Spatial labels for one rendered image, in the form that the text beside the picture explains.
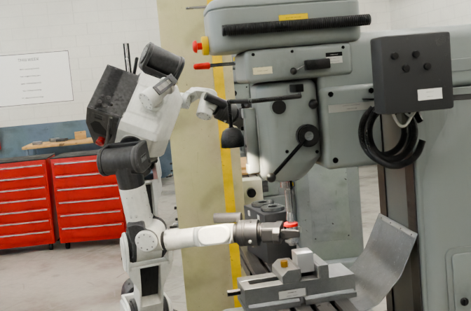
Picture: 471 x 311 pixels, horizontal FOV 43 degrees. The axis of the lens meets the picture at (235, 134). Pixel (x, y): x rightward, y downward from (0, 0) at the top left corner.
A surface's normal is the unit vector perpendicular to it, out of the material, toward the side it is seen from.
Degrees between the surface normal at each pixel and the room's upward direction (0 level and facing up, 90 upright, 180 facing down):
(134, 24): 90
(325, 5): 90
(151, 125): 57
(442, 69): 90
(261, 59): 90
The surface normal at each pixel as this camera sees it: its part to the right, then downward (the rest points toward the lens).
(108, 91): 0.25, -0.49
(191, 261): 0.14, 0.07
